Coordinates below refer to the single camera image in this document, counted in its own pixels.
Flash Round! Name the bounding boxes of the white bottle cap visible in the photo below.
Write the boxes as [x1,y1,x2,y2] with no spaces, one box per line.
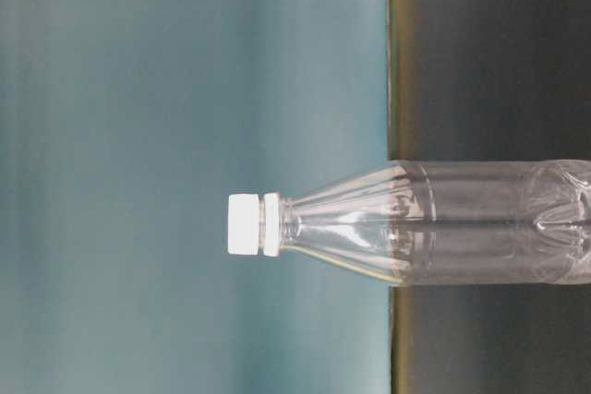
[227,194,260,256]

